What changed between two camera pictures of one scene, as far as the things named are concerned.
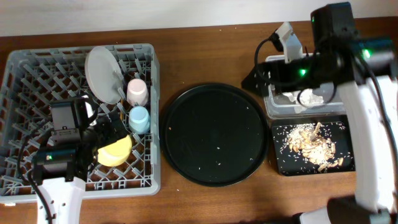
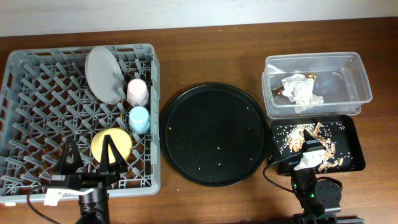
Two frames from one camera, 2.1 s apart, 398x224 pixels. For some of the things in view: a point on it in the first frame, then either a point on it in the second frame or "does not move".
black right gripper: (268, 76) -> (313, 146)
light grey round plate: (105, 74) does not move
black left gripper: (104, 131) -> (88, 179)
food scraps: (311, 140) does not move
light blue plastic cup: (138, 120) does not move
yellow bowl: (116, 153) does not move
